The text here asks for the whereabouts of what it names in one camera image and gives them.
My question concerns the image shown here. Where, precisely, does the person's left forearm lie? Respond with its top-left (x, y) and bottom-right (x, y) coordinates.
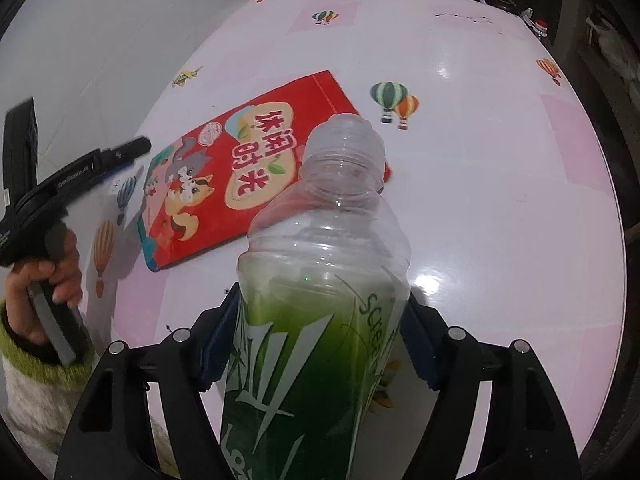
top-left (0, 300), bottom-right (101, 480)

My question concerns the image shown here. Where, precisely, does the cooking oil bottle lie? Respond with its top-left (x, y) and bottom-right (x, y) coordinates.
top-left (520, 7), bottom-right (551, 38)

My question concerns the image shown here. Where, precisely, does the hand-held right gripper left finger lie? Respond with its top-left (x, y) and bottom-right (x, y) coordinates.
top-left (52, 287), bottom-right (241, 480)

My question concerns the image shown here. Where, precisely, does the white plastic bag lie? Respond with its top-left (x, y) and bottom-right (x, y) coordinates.
top-left (585, 17), bottom-right (638, 86)

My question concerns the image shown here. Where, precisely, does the red cartoon snack bag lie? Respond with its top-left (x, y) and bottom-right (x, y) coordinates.
top-left (136, 70), bottom-right (393, 273)

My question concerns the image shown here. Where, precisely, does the person's left hand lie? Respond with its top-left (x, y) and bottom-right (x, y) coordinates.
top-left (2, 227), bottom-right (85, 346)

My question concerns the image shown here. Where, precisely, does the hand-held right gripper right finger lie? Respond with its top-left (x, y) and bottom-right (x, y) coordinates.
top-left (400, 292), bottom-right (583, 480)

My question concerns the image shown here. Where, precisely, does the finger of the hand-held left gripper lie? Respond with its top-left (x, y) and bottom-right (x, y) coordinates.
top-left (27, 135), bottom-right (152, 207)

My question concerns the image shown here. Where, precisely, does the green plastic bottle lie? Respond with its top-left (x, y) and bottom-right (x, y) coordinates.
top-left (219, 112), bottom-right (413, 480)

